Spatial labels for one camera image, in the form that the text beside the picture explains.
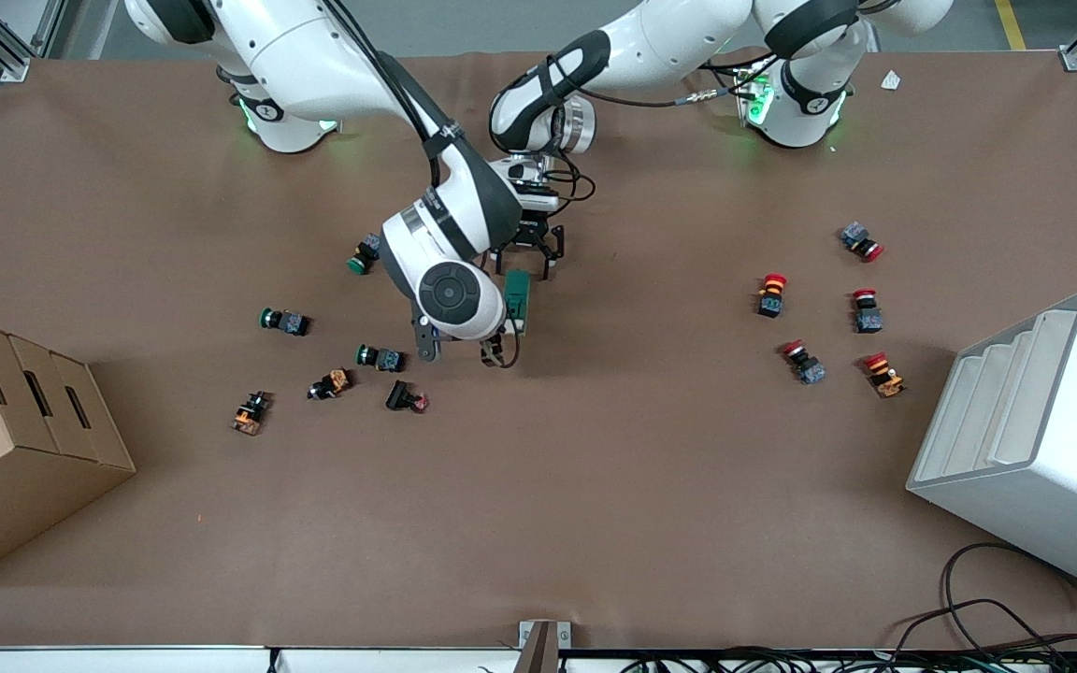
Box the brown cardboard bin box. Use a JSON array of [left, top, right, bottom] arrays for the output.
[[0, 312, 137, 588]]

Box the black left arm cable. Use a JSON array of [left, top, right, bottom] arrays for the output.
[[538, 51, 787, 230]]

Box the black push button red block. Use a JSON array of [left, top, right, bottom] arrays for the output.
[[385, 379, 430, 414]]

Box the black cable bundle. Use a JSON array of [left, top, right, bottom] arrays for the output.
[[585, 645, 1077, 673]]

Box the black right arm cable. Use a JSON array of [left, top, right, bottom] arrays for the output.
[[323, 0, 465, 188]]

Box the black push button orange block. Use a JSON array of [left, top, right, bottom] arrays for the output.
[[231, 391, 273, 437], [307, 368, 353, 401]]

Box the metal table edge bracket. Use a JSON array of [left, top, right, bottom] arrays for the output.
[[518, 620, 572, 673]]

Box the black looped cable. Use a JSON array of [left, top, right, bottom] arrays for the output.
[[894, 542, 1077, 655]]

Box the green push button blue block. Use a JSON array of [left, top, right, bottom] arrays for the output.
[[259, 308, 310, 337], [347, 233, 385, 276], [355, 344, 406, 373]]

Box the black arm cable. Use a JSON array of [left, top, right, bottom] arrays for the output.
[[323, 0, 465, 188], [538, 51, 787, 230]]

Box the red push button orange block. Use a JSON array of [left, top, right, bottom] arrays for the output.
[[756, 273, 789, 319], [863, 351, 907, 399]]

